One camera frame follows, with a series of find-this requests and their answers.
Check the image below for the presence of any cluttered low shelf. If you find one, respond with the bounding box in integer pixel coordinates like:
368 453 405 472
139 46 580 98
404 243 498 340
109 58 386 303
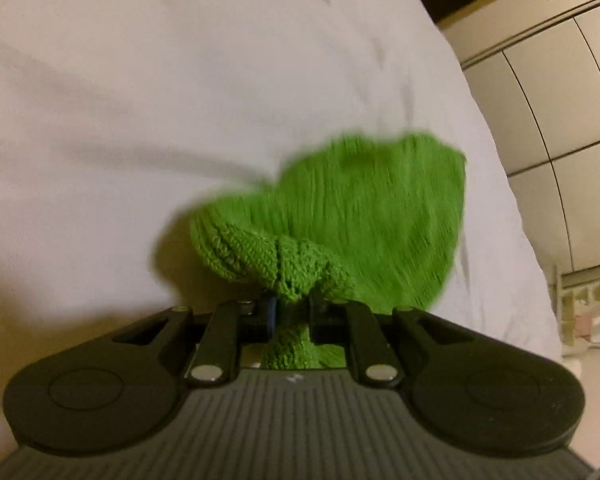
552 265 600 357

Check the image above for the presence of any white bed sheet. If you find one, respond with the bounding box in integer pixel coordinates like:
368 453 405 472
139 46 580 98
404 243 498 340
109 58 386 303
0 0 564 461

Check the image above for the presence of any green knitted garment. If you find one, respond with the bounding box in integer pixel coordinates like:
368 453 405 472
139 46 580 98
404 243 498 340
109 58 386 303
189 132 468 371

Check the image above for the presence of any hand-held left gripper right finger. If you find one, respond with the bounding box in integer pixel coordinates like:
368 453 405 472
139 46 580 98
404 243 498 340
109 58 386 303
309 294 482 389

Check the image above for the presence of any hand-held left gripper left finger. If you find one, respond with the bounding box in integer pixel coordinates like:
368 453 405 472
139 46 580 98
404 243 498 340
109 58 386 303
111 297 280 387

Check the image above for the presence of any cream wardrobe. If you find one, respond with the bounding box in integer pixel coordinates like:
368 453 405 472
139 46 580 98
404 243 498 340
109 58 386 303
440 0 600 274

